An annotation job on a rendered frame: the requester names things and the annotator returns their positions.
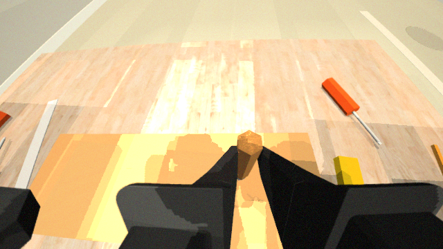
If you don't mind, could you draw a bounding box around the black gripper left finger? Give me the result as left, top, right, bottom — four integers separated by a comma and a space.
116, 146, 238, 249

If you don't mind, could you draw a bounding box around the awl with orange handle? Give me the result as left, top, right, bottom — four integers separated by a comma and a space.
237, 130, 263, 180

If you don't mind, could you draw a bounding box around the white flat strip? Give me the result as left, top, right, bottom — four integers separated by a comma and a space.
15, 99, 58, 189

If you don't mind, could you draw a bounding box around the yellow thin rod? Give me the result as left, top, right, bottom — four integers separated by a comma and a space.
431, 145, 443, 175

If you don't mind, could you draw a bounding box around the yellow flat bar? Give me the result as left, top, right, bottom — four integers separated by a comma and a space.
333, 156, 364, 185

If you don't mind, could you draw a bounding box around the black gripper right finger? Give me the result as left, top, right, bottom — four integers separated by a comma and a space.
257, 146, 443, 249

